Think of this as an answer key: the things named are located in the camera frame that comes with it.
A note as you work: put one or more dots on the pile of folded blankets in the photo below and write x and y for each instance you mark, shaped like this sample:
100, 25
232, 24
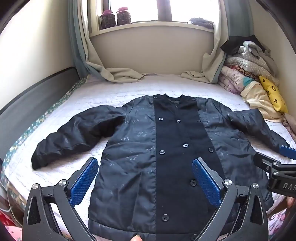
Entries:
252, 62

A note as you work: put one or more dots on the green floral bed sheet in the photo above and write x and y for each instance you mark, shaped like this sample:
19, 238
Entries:
59, 103

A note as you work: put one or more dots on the cream blanket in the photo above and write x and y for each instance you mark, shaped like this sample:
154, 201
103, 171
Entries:
256, 97

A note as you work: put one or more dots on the person's right hand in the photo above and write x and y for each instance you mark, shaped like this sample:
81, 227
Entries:
291, 202

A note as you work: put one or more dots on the pink printed cloth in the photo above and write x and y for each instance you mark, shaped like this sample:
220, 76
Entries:
277, 217

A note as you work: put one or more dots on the person's left hand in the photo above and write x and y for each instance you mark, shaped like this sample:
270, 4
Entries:
136, 238

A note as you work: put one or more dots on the dark bundle on sill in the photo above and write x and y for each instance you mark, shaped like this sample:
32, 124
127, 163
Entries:
201, 22

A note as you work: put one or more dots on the white window sill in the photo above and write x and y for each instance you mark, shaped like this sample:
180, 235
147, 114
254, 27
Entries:
150, 26

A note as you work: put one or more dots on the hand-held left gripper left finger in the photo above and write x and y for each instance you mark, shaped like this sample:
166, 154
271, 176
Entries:
83, 183

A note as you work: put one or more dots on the window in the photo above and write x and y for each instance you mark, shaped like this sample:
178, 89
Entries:
185, 9

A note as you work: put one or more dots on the yellow patterned pillow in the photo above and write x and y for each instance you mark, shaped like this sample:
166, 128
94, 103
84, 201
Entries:
272, 92

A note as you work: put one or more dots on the dark jar with pink lid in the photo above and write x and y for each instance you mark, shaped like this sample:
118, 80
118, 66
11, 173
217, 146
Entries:
124, 16
107, 20

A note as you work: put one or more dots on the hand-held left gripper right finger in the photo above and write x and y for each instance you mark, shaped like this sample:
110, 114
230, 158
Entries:
205, 183

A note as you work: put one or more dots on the black button-front jacket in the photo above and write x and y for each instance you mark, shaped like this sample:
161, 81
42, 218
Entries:
138, 162

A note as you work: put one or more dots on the black cloth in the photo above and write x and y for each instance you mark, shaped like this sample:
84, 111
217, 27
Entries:
240, 44

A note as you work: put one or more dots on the beige curtain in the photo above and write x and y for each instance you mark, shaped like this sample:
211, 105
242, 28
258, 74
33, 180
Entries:
210, 67
115, 74

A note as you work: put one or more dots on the teal curtain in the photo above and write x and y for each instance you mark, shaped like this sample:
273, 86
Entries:
238, 18
77, 41

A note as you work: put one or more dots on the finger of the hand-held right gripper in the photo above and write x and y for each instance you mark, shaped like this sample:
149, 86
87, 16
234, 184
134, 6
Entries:
264, 161
288, 152

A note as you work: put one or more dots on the grey bed frame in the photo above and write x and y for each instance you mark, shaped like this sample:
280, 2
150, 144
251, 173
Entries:
34, 97

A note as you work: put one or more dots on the pinkish brown knit cloth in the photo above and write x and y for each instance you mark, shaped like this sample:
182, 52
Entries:
290, 125

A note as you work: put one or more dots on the pink floral quilt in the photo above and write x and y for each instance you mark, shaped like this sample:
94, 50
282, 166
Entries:
231, 78

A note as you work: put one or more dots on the white quilted bedspread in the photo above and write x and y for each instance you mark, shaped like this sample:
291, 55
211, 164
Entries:
111, 92

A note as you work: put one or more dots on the red printed cloth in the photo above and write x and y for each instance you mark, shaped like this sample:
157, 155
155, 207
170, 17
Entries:
7, 222

